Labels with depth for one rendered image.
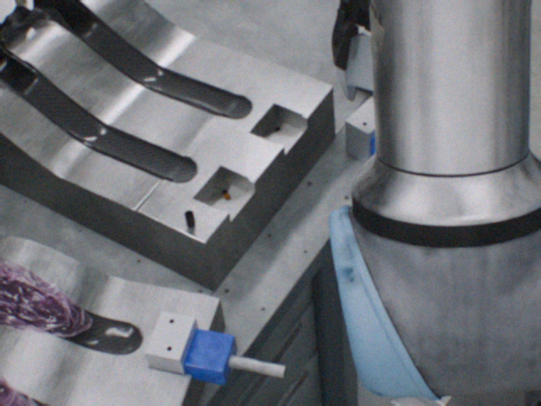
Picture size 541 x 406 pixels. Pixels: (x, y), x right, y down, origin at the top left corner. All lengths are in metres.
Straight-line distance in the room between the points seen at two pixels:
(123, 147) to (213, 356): 0.29
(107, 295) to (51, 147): 0.20
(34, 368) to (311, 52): 0.58
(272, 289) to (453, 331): 0.57
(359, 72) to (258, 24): 0.35
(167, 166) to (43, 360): 0.26
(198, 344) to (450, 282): 0.49
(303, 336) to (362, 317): 0.85
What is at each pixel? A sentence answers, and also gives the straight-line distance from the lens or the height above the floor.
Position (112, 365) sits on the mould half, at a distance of 1.03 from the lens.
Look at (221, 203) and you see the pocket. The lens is 1.12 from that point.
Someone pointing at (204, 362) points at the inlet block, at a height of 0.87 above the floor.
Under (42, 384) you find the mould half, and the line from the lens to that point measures 1.03.
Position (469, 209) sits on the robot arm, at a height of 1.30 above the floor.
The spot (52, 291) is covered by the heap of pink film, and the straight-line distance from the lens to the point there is 1.06.
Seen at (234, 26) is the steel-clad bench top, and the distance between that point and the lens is 1.42.
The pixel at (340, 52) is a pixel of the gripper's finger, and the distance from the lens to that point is 1.08.
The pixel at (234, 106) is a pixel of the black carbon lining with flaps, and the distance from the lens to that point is 1.19.
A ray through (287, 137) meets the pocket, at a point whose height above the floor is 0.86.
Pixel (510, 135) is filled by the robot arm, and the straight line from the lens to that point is 0.56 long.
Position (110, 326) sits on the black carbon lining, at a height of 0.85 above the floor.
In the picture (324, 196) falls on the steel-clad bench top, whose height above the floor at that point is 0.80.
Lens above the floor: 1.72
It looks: 51 degrees down
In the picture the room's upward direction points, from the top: 7 degrees counter-clockwise
